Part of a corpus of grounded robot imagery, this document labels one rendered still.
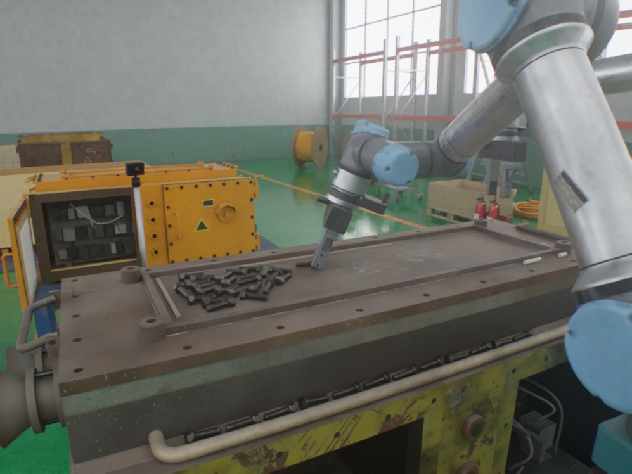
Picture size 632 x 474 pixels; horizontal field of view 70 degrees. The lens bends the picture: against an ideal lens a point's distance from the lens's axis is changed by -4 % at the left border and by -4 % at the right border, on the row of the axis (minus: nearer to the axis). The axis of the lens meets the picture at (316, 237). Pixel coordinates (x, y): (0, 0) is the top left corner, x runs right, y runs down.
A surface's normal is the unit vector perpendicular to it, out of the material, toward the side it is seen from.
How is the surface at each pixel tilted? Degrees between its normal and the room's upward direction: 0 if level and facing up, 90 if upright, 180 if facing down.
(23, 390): 37
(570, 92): 65
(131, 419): 90
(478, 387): 90
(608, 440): 90
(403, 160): 100
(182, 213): 90
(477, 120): 108
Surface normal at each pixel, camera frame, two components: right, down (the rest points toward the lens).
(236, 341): 0.00, -0.97
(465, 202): -0.89, 0.12
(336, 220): -0.03, 0.26
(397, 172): 0.40, 0.39
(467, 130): -0.77, 0.44
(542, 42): -0.17, 0.57
